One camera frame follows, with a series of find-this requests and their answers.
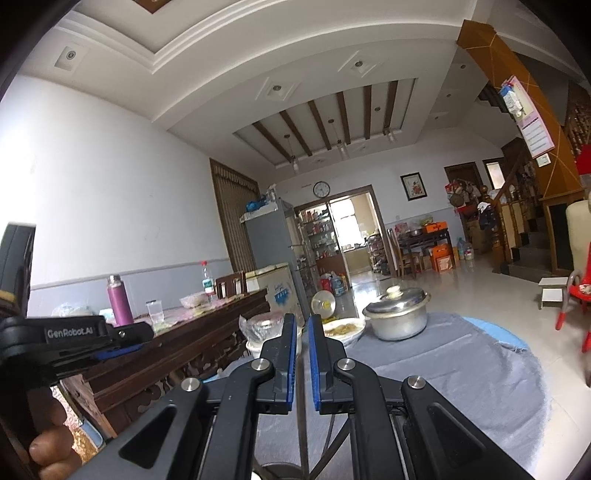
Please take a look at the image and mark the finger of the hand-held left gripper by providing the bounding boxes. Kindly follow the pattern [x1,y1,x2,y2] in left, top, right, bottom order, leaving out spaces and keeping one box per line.
[95,322,155,363]

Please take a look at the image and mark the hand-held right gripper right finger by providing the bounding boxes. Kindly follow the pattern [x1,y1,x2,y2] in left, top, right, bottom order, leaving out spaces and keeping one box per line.
[308,314,536,480]

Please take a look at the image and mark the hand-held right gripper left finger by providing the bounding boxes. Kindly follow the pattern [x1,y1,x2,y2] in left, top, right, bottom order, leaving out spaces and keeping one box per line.
[76,313,298,480]

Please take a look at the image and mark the dark wooden chopstick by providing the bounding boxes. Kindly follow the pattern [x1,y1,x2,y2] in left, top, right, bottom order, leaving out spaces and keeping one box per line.
[300,411,310,480]
[310,415,352,476]

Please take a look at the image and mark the person's left hand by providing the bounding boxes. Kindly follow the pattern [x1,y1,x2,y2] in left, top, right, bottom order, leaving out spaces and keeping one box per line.
[28,392,86,480]

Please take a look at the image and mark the purple thermos bottle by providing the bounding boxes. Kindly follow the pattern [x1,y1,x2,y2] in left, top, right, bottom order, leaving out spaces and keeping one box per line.
[107,274,134,326]

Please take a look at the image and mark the white bowl with plastic wrap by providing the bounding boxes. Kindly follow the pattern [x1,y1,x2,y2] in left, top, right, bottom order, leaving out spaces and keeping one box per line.
[322,316,366,346]

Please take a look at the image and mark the clear plastic bag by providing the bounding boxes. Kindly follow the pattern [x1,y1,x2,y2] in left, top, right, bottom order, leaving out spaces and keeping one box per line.
[239,311,301,346]

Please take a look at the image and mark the carved dark wooden sideboard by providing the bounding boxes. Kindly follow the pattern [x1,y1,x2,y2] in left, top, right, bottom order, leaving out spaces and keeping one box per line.
[60,286,271,439]

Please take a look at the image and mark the small white electric fan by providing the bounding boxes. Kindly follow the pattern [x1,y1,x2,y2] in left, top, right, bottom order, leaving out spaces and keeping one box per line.
[310,291,335,320]

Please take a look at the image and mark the white chest freezer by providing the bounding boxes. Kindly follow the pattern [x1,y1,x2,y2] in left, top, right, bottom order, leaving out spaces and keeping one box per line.
[245,262,302,319]

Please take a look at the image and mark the metal cooking pot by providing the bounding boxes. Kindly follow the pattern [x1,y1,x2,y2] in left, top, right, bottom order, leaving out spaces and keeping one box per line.
[367,300,428,341]

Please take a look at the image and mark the wooden chair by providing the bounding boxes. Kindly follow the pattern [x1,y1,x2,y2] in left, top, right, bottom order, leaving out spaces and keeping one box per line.
[215,271,247,298]

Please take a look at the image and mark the metal pot lid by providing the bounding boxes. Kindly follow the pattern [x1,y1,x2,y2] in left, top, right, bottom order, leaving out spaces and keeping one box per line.
[362,285,431,320]

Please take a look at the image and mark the grey tablecloth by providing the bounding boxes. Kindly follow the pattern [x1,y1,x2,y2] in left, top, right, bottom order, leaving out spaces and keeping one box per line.
[198,311,552,480]

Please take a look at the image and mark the grey refrigerator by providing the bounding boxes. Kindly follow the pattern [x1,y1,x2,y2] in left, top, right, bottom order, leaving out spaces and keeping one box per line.
[243,198,310,319]

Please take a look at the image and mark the glass display shelf with bottles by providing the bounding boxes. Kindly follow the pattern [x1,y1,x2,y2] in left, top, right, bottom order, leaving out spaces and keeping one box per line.
[295,208,339,278]

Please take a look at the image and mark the blue items on refrigerator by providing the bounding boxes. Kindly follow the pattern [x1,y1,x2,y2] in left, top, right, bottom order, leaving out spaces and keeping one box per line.
[245,196,278,214]

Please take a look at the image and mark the orange cardboard box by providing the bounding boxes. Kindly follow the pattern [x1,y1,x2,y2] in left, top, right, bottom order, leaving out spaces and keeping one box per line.
[430,244,455,272]

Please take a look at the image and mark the dark wooden dining table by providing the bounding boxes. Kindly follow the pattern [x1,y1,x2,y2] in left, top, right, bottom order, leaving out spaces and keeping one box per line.
[397,229,451,278]

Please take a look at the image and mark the light blue table cover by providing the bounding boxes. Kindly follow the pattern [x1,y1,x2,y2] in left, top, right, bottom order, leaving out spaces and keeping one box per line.
[462,316,531,354]

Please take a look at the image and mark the wooden stair railing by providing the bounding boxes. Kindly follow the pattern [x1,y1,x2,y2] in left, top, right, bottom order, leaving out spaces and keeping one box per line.
[480,152,541,273]

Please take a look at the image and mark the small white step stool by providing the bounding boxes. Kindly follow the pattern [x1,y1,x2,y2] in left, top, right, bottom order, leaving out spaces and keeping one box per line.
[538,277,570,309]

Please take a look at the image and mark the red plastic stool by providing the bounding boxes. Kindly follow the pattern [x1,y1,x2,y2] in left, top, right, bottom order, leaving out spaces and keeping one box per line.
[555,272,591,354]

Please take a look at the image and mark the beige armchair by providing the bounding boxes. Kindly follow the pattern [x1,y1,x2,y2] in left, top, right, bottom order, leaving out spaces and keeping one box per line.
[566,194,591,287]

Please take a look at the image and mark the orange wooden pillar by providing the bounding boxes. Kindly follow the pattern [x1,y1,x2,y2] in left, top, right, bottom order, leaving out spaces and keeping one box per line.
[457,19,583,273]

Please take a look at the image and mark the framed wall picture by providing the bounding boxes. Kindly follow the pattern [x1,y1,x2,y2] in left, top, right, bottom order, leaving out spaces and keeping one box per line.
[400,172,424,201]

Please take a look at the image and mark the pink wall calendar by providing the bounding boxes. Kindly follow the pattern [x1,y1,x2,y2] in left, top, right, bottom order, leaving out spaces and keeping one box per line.
[500,76,556,158]

